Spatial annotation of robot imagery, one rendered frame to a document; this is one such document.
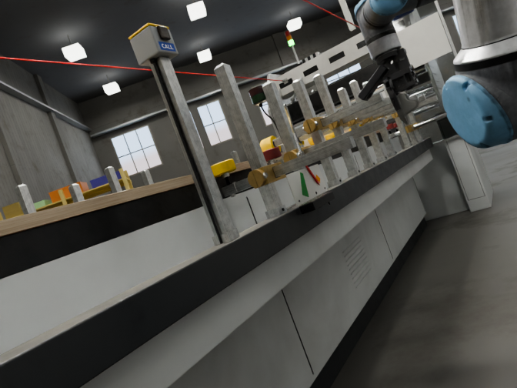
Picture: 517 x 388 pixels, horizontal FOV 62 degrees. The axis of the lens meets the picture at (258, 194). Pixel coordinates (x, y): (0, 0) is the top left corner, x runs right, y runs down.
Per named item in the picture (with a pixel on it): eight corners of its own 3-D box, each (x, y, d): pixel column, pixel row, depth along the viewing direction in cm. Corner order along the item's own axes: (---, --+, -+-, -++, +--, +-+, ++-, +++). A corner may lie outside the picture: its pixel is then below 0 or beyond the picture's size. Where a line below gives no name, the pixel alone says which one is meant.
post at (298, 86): (345, 195, 165) (301, 78, 165) (342, 196, 162) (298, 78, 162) (338, 197, 167) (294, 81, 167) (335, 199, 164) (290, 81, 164)
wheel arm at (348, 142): (358, 148, 113) (351, 134, 113) (354, 150, 110) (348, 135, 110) (231, 197, 136) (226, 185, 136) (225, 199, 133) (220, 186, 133)
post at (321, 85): (361, 176, 187) (321, 72, 186) (358, 177, 184) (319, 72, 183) (353, 178, 188) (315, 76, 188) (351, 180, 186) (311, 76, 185)
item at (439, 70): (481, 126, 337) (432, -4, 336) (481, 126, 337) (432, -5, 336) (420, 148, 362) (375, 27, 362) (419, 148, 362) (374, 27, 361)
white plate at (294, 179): (328, 190, 151) (318, 163, 150) (298, 205, 128) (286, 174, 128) (327, 190, 151) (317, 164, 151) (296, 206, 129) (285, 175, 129)
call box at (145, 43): (180, 57, 101) (168, 26, 101) (160, 55, 95) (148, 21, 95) (160, 70, 104) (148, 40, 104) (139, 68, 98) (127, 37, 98)
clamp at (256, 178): (288, 176, 128) (282, 160, 128) (267, 184, 117) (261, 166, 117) (271, 182, 131) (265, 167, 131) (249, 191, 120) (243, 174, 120)
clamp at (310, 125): (331, 127, 171) (326, 115, 171) (318, 129, 159) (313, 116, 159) (317, 132, 174) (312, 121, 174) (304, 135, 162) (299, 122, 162)
